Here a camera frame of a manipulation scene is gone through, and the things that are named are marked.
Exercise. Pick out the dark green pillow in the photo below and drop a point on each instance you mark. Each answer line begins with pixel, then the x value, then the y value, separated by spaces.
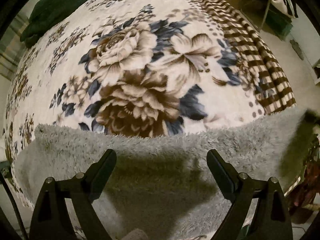
pixel 45 15

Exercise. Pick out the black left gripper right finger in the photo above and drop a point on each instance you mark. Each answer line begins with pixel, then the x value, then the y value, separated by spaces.
pixel 271 218

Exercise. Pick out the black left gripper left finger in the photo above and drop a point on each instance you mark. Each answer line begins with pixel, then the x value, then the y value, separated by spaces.
pixel 51 219

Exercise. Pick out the floral plush bed blanket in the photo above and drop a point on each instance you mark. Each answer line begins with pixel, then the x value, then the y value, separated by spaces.
pixel 144 68

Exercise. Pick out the green metal chair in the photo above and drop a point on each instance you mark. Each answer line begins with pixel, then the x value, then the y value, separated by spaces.
pixel 273 15

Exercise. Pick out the grey fluffy fleece pants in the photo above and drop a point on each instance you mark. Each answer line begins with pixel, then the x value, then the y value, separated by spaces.
pixel 163 185

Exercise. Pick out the green striped curtain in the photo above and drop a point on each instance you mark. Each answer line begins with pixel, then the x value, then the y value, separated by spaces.
pixel 12 49

